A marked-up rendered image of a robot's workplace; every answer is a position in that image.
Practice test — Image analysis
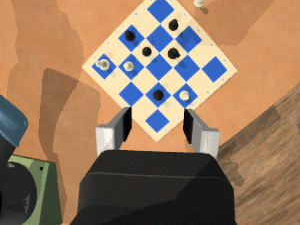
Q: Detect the blue and cream chessboard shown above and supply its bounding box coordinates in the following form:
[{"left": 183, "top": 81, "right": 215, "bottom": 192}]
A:
[{"left": 82, "top": 0, "right": 237, "bottom": 142}]

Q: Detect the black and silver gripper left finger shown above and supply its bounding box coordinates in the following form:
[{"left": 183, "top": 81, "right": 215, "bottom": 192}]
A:
[{"left": 96, "top": 107, "right": 132, "bottom": 156}]

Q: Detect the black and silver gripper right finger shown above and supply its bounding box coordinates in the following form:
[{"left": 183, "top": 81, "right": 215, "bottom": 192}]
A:
[{"left": 183, "top": 108, "right": 221, "bottom": 161}]

